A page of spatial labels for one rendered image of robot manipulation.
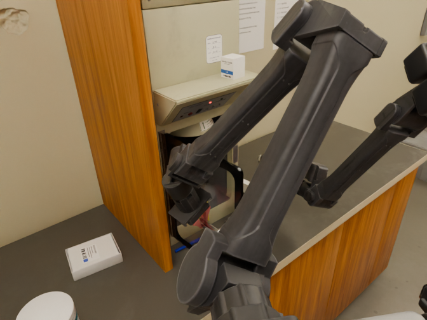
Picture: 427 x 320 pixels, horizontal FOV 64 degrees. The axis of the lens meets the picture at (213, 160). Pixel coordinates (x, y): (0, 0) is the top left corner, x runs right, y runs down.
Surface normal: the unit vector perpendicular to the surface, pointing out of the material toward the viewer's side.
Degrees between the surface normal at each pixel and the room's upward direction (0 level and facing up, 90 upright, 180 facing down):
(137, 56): 90
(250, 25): 90
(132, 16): 90
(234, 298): 20
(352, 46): 74
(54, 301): 0
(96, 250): 0
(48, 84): 90
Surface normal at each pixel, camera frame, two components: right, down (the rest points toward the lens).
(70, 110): 0.63, 0.37
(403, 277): -0.03, -0.87
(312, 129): 0.31, 0.21
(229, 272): 0.51, -0.78
